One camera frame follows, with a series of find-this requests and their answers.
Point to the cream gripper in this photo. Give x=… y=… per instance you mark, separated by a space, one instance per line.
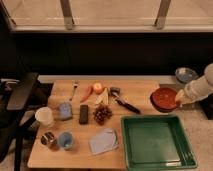
x=179 y=97

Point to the red bowl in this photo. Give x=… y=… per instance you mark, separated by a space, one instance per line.
x=164 y=98

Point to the purple bowl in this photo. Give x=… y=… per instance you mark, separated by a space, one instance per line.
x=160 y=109

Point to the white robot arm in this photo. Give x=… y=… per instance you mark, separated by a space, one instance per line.
x=198 y=89

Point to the green plastic tray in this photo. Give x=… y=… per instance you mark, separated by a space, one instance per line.
x=156 y=143

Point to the small dark metal object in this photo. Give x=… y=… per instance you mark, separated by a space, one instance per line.
x=115 y=90

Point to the yellow banana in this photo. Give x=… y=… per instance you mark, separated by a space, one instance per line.
x=103 y=98

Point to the bunch of dark grapes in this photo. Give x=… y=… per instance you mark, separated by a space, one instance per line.
x=102 y=113

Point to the red yellow apple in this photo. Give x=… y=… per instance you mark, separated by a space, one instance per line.
x=98 y=88

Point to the grey blue cloth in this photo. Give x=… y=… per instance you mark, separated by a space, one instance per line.
x=103 y=141

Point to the orange carrot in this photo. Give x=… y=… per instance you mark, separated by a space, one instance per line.
x=87 y=94

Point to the black remote control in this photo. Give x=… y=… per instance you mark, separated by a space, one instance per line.
x=83 y=117

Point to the silver fork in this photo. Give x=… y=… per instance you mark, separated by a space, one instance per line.
x=75 y=86

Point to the blue sponge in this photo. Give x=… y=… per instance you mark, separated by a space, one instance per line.
x=65 y=111

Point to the blue cup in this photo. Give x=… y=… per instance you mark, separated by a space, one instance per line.
x=65 y=140

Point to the white cup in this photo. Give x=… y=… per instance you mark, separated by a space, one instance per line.
x=44 y=115

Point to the metal can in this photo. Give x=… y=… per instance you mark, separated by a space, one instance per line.
x=48 y=139

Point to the black chair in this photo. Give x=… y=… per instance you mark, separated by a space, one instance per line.
x=16 y=98

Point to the black handled peeler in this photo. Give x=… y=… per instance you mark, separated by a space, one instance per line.
x=125 y=104

